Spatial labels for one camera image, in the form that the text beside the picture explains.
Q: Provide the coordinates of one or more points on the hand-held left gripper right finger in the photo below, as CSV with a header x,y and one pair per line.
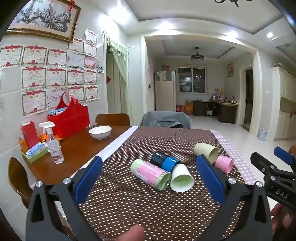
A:
x,y
210,178

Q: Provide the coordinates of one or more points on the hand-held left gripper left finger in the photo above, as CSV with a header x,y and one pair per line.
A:
x,y
89,179

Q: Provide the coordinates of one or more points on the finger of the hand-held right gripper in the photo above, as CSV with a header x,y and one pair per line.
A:
x,y
260,161
284,155

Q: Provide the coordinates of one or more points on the white cup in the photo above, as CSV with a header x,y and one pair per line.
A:
x,y
181,179

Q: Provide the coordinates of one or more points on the beige cup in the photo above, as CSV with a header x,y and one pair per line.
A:
x,y
204,151

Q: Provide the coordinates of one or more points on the black and blue cup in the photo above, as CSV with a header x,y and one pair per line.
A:
x,y
165,161

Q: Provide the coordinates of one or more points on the pink and green cylindrical cup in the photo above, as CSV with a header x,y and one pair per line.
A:
x,y
148,172

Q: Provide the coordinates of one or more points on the person's right hand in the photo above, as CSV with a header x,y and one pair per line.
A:
x,y
277,217

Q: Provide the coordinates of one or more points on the person's left hand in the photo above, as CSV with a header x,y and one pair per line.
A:
x,y
130,233

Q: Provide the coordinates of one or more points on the white waste bin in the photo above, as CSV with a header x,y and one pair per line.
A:
x,y
263,135

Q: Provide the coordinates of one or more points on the pink chequered table cover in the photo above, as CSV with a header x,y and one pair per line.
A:
x,y
227,148

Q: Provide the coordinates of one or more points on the clear spray bottle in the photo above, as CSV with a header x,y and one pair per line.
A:
x,y
54,148

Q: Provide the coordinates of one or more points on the white bowl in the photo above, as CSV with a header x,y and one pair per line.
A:
x,y
100,132

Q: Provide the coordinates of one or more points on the dark wooden desk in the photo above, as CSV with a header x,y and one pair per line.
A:
x,y
227,113

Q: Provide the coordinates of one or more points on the green storage tray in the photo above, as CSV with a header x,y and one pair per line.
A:
x,y
34,157

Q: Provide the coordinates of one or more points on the blue tissue packet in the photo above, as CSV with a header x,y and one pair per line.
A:
x,y
37,149

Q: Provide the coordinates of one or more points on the red tote bag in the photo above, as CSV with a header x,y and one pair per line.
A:
x,y
69,121

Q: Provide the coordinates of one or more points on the brown dotted tablecloth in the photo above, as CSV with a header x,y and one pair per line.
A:
x,y
143,208

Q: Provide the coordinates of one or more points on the wooden chair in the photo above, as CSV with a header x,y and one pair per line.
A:
x,y
19,180
112,119

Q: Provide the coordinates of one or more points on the orange bottle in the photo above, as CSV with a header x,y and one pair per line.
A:
x,y
23,144

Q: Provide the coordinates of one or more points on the chair with grey jacket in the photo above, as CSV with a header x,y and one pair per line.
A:
x,y
165,119

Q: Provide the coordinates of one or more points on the red box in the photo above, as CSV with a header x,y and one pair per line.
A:
x,y
30,134

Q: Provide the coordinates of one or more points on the cardboard box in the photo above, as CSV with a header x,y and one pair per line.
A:
x,y
189,107

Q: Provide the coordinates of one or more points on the red carton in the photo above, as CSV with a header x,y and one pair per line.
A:
x,y
180,108

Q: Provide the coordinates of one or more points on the small framed picture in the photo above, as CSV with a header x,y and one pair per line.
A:
x,y
229,70

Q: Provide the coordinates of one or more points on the white refrigerator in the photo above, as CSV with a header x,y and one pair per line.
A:
x,y
164,92

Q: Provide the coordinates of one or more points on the window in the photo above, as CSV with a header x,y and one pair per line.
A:
x,y
192,80

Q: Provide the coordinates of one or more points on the group of award certificates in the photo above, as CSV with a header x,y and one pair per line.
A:
x,y
34,76

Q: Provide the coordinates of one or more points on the black ceiling fan lamp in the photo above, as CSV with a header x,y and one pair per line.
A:
x,y
197,56

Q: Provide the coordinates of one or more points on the green door curtain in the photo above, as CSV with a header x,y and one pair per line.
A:
x,y
120,60

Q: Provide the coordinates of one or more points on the dark chandelier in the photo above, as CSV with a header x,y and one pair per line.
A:
x,y
225,1

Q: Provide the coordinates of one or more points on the framed blossom painting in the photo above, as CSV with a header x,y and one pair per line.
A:
x,y
46,17

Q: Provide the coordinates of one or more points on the white wall cabinet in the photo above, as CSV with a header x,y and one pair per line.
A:
x,y
283,104

